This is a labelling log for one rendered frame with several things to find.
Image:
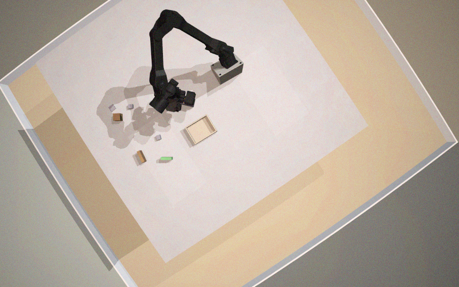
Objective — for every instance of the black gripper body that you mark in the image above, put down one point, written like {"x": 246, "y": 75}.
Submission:
{"x": 189, "y": 98}

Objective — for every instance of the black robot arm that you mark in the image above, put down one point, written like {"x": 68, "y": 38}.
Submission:
{"x": 168, "y": 20}

